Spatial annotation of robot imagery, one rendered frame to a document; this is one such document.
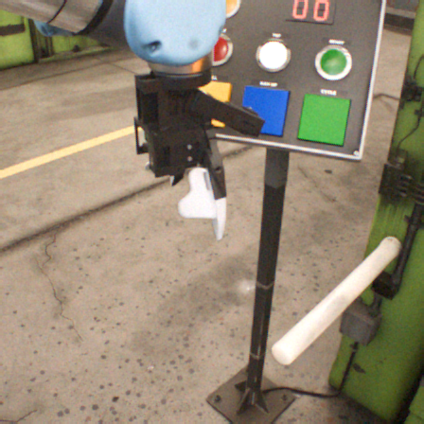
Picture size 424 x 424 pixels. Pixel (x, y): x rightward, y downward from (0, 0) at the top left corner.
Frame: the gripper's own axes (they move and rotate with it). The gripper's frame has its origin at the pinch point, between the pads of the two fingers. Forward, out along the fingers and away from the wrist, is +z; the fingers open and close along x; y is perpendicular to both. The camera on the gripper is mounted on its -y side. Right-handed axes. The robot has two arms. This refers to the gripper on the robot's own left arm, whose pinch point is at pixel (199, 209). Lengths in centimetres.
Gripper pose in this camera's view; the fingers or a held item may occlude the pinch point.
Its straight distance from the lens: 63.7
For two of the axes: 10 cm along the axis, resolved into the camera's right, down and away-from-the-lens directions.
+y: -9.0, 2.4, -3.6
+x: 4.4, 5.0, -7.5
